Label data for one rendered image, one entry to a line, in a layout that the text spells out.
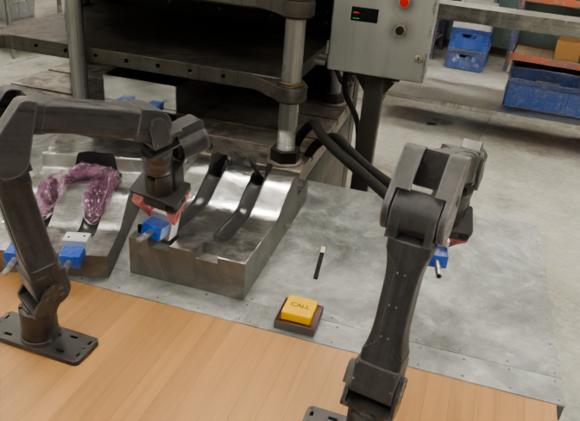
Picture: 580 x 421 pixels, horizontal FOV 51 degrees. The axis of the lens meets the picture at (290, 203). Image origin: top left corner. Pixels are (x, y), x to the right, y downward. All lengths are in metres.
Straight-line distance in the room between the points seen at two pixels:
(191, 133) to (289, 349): 0.44
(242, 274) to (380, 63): 0.91
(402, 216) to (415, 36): 1.10
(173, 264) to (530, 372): 0.73
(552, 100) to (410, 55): 3.04
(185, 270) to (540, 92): 3.86
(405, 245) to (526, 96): 4.04
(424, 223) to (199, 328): 0.55
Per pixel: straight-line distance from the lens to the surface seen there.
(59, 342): 1.19
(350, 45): 1.91
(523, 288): 1.49
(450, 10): 4.57
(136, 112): 1.06
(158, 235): 1.24
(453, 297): 1.39
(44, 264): 1.10
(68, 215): 1.47
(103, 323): 1.24
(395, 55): 1.90
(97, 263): 1.34
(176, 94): 2.07
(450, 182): 0.84
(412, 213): 0.83
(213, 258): 1.29
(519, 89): 4.83
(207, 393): 1.08
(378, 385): 0.93
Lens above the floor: 1.56
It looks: 27 degrees down
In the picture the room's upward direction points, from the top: 5 degrees clockwise
